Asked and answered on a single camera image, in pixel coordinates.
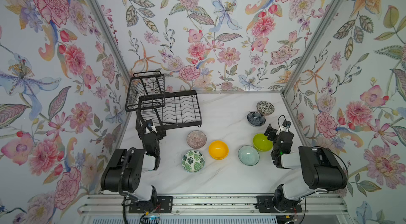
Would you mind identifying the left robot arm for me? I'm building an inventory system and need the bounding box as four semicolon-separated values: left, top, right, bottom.
100;132;161;204

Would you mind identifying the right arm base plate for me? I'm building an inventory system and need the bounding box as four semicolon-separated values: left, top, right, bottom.
255;195;302;214

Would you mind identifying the yellow plastic bowl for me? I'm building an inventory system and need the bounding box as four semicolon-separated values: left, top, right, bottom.
208;141;229;160

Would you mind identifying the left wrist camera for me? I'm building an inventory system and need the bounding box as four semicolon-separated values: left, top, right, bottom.
145;119;156;134

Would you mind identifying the dark blue patterned bowl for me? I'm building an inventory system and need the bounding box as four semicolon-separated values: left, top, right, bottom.
247;112;266;127

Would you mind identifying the black wire dish rack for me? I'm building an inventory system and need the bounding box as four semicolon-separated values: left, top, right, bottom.
125;70;202;135

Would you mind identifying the green leaf pattern bowl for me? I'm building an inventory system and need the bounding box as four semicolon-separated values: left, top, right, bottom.
181;150;206;173

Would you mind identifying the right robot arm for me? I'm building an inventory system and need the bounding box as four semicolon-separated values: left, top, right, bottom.
267;130;347;208

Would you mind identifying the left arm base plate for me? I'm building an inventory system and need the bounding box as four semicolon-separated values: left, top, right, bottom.
128;195;173;214

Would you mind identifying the pink striped ceramic bowl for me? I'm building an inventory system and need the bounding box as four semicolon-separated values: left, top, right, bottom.
186;131;207;149

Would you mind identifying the aluminium mounting rail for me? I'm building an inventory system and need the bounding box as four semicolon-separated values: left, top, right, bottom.
77;193;350;217

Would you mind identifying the lime green plastic bowl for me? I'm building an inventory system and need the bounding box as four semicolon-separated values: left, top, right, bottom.
253;134;273;152

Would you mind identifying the pale mint green bowl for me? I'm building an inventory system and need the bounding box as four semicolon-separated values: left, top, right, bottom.
238;145;260;166

